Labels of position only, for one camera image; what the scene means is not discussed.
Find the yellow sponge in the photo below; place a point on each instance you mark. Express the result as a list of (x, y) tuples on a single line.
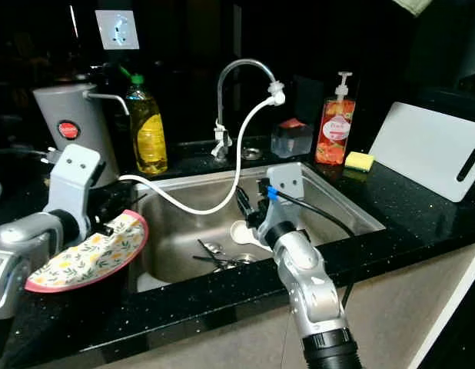
[(360, 161)]

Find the red soap pump bottle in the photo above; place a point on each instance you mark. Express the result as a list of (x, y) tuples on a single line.
[(335, 132)]

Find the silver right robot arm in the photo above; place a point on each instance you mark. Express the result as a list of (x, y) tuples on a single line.
[(314, 284)]

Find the white cutting board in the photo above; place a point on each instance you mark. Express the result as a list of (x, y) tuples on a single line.
[(426, 152)]

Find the pale green cloth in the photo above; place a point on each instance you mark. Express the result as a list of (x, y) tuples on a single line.
[(413, 6)]

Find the white plastic ladle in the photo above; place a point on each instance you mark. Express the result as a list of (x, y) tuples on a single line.
[(241, 231)]

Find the yellow liquid bottle green cap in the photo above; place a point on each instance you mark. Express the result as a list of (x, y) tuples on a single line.
[(149, 134)]

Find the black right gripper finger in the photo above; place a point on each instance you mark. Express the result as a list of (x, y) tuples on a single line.
[(242, 206), (254, 194)]

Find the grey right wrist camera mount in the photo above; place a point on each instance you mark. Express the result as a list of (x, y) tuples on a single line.
[(288, 178)]

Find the grey jug red round label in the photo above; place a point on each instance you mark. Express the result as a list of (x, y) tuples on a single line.
[(57, 108)]

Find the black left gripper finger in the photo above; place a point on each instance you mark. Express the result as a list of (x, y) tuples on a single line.
[(106, 228)]

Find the black utensil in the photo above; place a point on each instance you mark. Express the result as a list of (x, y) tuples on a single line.
[(210, 260)]

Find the lemon print plate red rim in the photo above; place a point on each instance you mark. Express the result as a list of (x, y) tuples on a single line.
[(91, 257)]

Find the chrome faucet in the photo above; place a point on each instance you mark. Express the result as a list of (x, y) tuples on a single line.
[(241, 65)]

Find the silver metal spoon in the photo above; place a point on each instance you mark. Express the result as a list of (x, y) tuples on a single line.
[(213, 249)]

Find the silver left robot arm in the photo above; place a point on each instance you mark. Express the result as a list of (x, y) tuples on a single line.
[(14, 254)]

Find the white wall socket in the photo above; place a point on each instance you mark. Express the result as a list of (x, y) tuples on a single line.
[(117, 29)]

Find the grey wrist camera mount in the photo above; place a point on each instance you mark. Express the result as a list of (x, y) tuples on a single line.
[(74, 175), (288, 178)]

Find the clear plastic soap box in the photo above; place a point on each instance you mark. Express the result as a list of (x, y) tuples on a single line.
[(291, 141)]

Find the stainless steel sink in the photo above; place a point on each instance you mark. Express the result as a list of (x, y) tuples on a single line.
[(337, 215)]

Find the small round metal cap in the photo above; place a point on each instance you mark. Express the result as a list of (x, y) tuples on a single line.
[(251, 153)]

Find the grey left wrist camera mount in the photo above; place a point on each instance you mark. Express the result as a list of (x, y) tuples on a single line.
[(74, 175)]

